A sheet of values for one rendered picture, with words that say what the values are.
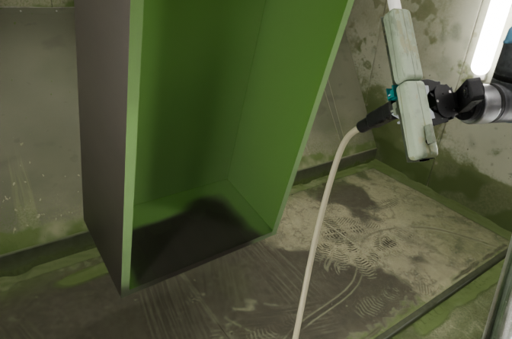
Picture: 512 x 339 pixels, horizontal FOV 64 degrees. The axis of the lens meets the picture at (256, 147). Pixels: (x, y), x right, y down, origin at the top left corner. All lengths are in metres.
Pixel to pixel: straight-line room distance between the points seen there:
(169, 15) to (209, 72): 0.26
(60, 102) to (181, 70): 0.97
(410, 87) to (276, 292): 1.33
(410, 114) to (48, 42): 1.83
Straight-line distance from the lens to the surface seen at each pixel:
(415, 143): 0.81
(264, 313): 1.86
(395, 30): 0.88
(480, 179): 2.85
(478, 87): 0.89
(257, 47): 1.46
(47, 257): 2.14
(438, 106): 0.92
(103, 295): 1.97
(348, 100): 3.12
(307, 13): 1.27
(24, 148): 2.13
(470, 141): 2.82
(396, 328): 1.97
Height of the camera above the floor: 1.41
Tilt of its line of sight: 25 degrees down
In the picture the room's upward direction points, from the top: 5 degrees clockwise
